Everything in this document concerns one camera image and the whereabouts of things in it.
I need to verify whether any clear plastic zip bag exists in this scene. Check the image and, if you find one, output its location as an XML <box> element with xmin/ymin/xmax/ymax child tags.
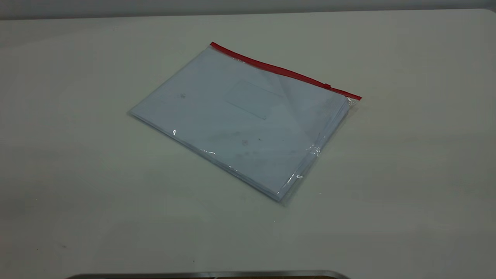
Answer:
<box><xmin>128</xmin><ymin>41</ymin><xmax>363</xmax><ymax>206</ymax></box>

